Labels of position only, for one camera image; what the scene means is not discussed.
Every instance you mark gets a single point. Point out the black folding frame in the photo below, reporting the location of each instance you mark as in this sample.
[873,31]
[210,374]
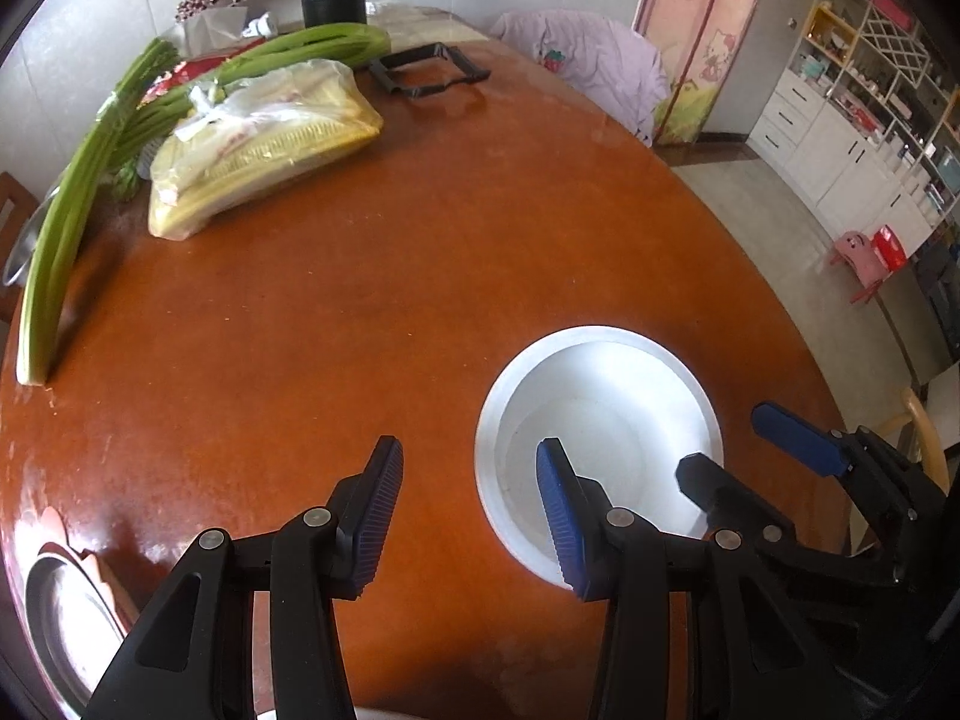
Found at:
[435,71]

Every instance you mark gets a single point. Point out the light wooden armchair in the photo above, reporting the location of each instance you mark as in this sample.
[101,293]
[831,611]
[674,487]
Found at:
[926,427]

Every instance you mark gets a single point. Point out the green vegetable stalks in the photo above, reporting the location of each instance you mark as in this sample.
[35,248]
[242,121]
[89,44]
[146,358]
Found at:
[300,49]

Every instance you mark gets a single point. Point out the celery bunch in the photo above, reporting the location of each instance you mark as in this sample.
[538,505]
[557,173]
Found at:
[67,225]

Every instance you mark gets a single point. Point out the brown wooden chair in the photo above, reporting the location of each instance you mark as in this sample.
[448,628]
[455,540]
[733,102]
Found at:
[13,225]

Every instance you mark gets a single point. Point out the steel basin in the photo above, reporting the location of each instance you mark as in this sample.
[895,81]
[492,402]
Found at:
[26,240]

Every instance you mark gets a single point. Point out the red food packet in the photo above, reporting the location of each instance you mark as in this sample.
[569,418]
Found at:
[180,75]

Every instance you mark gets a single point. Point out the pink cartoon door curtain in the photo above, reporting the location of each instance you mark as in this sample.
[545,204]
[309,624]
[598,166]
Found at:
[705,37]

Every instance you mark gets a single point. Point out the red plastic stool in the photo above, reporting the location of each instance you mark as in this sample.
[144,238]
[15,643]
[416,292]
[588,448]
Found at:
[891,247]

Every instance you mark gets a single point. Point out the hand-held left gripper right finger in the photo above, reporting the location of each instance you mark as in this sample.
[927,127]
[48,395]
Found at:
[561,517]

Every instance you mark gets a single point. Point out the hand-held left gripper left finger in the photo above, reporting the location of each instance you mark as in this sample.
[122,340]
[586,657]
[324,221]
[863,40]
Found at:
[379,510]

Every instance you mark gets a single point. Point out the pink child stool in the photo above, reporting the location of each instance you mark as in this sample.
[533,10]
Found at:
[859,262]

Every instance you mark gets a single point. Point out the white shelf cabinet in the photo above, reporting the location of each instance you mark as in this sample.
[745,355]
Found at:
[862,90]

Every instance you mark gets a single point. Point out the orange plate with ears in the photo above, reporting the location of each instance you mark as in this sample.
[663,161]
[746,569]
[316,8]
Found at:
[71,540]

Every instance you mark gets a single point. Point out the purple jacket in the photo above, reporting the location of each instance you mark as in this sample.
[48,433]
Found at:
[592,60]

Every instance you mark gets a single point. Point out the bag of yellow noodles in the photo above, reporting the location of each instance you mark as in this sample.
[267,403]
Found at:
[262,142]

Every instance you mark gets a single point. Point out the steel plate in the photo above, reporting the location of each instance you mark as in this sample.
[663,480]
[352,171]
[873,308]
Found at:
[67,615]

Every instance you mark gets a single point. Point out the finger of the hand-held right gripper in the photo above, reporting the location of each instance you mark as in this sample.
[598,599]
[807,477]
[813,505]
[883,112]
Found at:
[720,487]
[795,439]

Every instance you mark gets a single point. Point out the white bowl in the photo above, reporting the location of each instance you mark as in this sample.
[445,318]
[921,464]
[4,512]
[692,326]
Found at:
[615,405]

